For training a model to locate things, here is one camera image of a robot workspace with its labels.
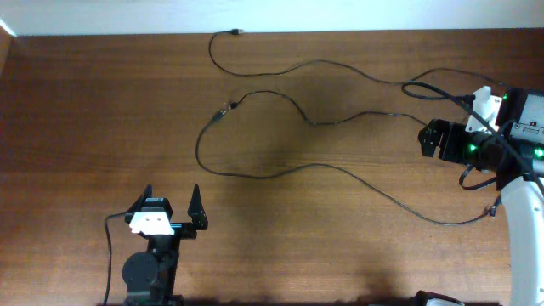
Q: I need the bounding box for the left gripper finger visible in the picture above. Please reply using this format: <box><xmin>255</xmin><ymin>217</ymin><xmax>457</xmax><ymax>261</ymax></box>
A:
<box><xmin>124</xmin><ymin>184</ymin><xmax>153</xmax><ymax>223</ymax></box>
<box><xmin>187</xmin><ymin>184</ymin><xmax>208</xmax><ymax>230</ymax></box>

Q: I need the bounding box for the black multi-head usb cable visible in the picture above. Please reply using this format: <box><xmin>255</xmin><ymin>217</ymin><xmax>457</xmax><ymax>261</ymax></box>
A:
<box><xmin>194</xmin><ymin>108</ymin><xmax>499</xmax><ymax>226</ymax></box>

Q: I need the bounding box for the black micro usb cable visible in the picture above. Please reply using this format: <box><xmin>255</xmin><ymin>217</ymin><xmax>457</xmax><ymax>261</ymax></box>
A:
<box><xmin>227</xmin><ymin>88</ymin><xmax>428</xmax><ymax>128</ymax></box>

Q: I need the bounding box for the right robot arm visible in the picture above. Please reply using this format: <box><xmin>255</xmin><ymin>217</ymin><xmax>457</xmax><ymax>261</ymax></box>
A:
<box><xmin>418</xmin><ymin>86</ymin><xmax>543</xmax><ymax>305</ymax></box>

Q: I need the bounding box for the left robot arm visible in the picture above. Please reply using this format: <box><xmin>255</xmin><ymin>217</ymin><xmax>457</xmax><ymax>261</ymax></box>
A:
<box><xmin>122</xmin><ymin>184</ymin><xmax>208</xmax><ymax>306</ymax></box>

